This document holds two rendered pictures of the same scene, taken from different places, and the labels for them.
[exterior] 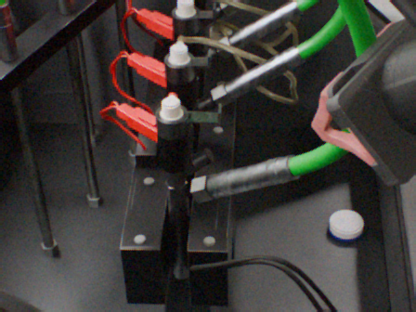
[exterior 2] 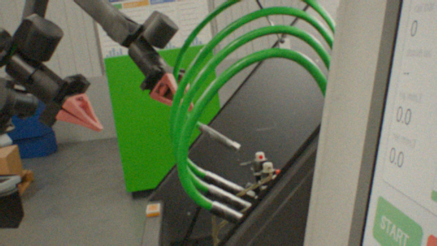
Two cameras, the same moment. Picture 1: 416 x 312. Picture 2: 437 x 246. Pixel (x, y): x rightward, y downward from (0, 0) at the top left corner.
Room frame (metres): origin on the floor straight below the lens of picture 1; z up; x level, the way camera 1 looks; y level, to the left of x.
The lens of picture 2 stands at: (1.47, -0.13, 1.34)
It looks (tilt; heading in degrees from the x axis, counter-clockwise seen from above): 10 degrees down; 173
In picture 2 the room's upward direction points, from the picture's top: 8 degrees counter-clockwise
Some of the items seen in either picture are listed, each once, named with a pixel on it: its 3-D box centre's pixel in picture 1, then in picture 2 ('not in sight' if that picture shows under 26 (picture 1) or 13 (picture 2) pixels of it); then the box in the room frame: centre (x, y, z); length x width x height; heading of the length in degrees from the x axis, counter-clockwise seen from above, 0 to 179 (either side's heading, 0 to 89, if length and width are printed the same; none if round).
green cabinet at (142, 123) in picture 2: not in sight; (169, 116); (-3.13, -0.04, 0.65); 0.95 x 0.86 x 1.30; 87
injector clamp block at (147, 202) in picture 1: (189, 181); not in sight; (0.73, 0.04, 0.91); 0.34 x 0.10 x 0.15; 177
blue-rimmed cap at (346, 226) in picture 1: (345, 225); not in sight; (0.72, -0.14, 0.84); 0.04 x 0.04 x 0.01
